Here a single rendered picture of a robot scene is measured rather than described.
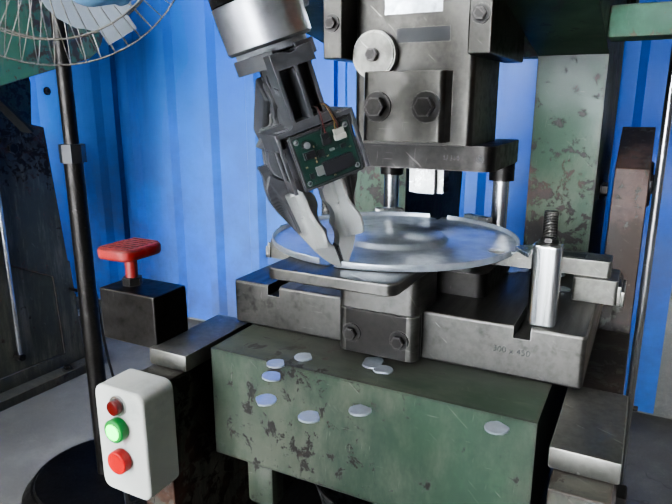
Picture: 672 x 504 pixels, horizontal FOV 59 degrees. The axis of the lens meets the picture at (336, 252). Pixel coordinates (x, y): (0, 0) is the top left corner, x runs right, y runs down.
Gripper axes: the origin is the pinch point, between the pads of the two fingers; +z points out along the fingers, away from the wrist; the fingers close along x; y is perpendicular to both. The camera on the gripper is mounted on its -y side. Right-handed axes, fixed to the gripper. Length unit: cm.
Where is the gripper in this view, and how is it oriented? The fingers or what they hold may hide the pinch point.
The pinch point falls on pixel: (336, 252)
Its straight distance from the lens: 59.7
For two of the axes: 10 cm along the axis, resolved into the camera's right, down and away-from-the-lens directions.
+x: 8.9, -3.9, 2.3
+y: 3.4, 2.3, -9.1
